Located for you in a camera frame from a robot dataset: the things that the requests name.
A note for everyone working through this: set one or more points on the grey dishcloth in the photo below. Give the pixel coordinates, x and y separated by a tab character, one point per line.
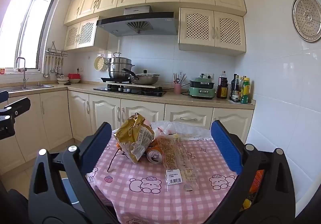
18	69

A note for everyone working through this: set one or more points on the small red jar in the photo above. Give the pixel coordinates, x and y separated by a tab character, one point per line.
2	71

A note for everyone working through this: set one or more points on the grey range hood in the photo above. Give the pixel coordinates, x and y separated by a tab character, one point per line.
136	23

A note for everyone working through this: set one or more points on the twig with orange berries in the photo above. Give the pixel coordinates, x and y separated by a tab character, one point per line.
115	158

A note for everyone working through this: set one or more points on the hanging metal spoon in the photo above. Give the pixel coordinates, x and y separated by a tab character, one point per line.
52	69

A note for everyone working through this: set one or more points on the clear wrapper with white label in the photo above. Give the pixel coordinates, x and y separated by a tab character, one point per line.
175	158

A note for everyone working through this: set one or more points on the metal wall utensil rack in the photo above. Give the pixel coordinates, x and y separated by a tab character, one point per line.
56	51

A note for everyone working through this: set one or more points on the red lidded bowl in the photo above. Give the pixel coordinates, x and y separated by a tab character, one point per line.
74	77

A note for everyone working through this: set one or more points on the yellow snack bag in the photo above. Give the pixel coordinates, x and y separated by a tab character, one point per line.
135	138

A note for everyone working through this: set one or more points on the sliding kitchen window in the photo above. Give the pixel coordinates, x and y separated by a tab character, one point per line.
27	25

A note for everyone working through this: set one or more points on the steel steamer pot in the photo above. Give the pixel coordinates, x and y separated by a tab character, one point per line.
119	67

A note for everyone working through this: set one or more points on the green yellow-capped bottle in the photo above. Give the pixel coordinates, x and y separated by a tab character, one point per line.
245	91

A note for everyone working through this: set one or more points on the hanging metal skimmer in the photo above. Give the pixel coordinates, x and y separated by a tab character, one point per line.
57	72

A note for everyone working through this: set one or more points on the green electric cooker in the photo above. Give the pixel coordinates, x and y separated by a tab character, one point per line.
202	88

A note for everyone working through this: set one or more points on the pink utensil cup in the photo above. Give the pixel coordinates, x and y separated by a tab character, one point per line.
177	87

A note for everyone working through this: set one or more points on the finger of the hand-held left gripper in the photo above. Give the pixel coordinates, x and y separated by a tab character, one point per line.
20	107
3	95

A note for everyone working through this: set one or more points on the orange snack packet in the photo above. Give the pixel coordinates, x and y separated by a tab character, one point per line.
257	181

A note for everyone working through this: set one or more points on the hanging metal spatula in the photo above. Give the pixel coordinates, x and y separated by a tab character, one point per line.
61	73

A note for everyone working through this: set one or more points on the steel kitchen faucet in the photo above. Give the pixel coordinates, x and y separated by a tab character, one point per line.
23	73

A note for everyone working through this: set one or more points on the red drink can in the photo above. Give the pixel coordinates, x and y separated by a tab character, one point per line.
154	155

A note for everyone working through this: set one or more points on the pink checkered tablecloth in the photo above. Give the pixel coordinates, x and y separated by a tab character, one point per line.
140	188

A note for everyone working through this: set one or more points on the slim seasoning bottle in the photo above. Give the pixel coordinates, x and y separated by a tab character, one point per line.
240	82

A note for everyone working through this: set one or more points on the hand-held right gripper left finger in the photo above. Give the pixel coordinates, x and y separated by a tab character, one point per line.
96	147

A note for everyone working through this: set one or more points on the light blue waste bin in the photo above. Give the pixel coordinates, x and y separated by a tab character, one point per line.
65	188

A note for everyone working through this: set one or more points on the small cream lattice door cabinet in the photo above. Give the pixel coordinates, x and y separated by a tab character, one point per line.
80	33

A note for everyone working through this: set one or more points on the dark soy sauce bottle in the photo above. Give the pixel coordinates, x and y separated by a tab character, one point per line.
234	87

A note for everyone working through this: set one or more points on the large cream lattice door cabinet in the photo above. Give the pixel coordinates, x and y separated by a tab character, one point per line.
210	29

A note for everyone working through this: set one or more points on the hanging metal ladle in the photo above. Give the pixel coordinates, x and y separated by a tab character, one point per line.
45	73

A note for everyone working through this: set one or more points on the stacked white bowls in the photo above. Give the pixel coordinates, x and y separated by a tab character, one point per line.
62	80

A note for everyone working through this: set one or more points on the steel kitchen sink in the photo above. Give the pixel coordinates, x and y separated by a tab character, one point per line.
25	87

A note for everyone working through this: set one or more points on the black gas stove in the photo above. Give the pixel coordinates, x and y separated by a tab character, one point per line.
130	90

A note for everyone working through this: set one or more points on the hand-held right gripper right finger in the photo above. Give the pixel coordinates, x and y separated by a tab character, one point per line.
225	148

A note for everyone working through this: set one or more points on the clear plastic bag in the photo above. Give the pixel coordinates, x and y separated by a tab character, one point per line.
180	130

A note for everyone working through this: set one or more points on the double white wall socket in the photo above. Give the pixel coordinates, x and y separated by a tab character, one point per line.
209	75

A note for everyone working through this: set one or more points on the steel wok with lid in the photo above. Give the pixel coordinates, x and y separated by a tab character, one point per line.
146	78

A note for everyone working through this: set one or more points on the cream lower kitchen cabinets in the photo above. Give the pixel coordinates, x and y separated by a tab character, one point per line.
55	113

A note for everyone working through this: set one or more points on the round steel steamer plate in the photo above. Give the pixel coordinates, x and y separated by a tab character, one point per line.
307	17

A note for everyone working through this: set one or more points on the yellow perforated round tray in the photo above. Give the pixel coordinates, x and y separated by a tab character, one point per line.
99	63

